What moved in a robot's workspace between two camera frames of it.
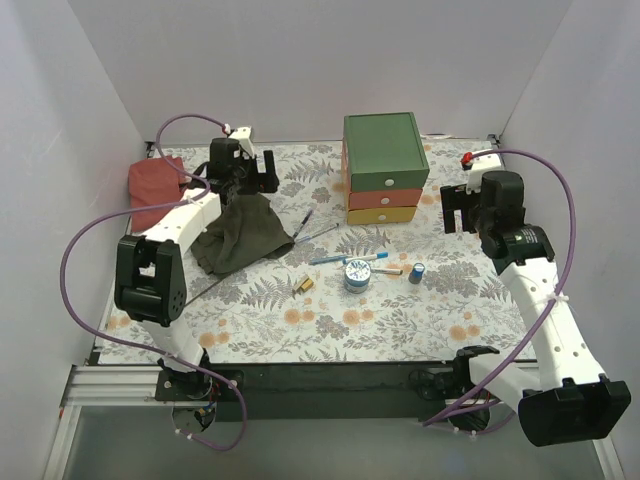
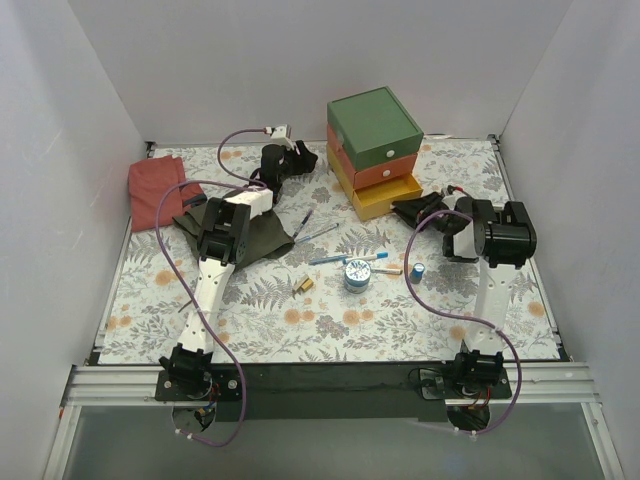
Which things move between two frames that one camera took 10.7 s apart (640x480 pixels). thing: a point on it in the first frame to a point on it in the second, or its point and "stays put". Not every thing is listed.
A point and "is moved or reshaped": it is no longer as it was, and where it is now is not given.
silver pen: x=307 y=237 stays put
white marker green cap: x=387 y=271 stays put
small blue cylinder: x=416 y=274 stays put
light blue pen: x=326 y=259 stays put
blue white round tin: x=357 y=276 stays put
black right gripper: x=460 y=208 to x=432 y=213
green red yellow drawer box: x=384 y=167 is moved or reshaped
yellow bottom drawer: x=381 y=215 is moved or reshaped
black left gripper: x=248 y=176 to x=293 y=158
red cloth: x=154 y=182 stays put
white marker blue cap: x=359 y=258 stays put
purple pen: x=302 y=224 stays put
